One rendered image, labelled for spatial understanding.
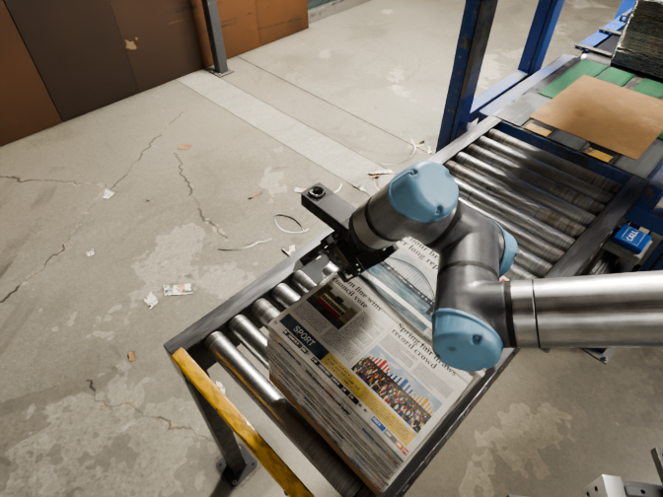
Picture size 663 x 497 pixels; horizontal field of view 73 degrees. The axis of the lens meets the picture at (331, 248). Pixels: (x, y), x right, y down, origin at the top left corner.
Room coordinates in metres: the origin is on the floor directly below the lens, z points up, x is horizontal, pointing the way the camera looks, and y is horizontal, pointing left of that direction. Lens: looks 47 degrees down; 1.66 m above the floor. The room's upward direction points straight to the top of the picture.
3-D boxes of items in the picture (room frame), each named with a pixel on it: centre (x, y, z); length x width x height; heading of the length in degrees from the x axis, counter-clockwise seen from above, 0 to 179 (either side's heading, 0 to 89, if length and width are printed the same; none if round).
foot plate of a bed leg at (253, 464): (0.52, 0.33, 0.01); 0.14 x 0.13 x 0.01; 45
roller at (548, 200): (1.08, -0.58, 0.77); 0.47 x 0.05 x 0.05; 45
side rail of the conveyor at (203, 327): (0.98, -0.12, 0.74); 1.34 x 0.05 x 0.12; 135
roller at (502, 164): (1.12, -0.62, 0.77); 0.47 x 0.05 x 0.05; 45
